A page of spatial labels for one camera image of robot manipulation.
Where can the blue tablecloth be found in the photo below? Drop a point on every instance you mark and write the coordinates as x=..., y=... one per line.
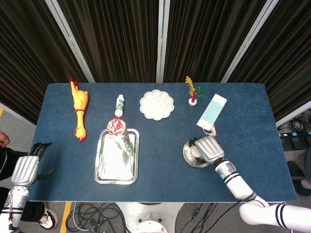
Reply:
x=170, y=170

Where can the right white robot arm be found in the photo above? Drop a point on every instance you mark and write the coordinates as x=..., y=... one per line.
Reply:
x=238, y=184

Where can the white flower-shaped palette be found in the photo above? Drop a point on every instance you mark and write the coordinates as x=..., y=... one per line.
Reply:
x=157, y=104

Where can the white green drink bottle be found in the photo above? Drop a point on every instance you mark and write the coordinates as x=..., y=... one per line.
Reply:
x=120, y=105

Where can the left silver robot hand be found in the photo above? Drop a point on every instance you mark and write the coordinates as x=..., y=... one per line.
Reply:
x=24, y=170

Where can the light blue white box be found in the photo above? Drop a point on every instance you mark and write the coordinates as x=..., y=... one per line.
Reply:
x=212, y=111

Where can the round steel plate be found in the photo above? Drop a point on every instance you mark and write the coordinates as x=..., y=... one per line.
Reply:
x=194, y=164

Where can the yellow rubber chicken toy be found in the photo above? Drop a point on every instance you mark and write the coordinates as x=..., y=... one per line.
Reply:
x=79, y=106

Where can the colourful feather shuttlecock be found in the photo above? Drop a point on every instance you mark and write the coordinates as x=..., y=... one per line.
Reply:
x=193, y=95

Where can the white partition post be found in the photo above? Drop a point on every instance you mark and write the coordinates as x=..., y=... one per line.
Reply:
x=163, y=41
x=70, y=41
x=250, y=41

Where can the white partition base rail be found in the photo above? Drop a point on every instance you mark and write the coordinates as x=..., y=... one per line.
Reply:
x=294, y=112
x=17, y=112

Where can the rectangular steel tray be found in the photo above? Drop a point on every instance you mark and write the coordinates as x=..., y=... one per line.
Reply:
x=111, y=167

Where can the red green snack can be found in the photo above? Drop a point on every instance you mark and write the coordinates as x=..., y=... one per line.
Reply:
x=116, y=126

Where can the power strip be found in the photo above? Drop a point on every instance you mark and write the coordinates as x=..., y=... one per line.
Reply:
x=294, y=134

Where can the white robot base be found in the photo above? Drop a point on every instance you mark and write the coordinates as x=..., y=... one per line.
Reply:
x=148, y=216

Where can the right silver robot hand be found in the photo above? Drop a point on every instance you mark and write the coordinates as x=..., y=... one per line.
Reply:
x=210, y=150

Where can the dark brown curtain panel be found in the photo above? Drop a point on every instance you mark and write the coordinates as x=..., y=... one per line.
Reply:
x=116, y=41
x=206, y=41
x=286, y=60
x=24, y=48

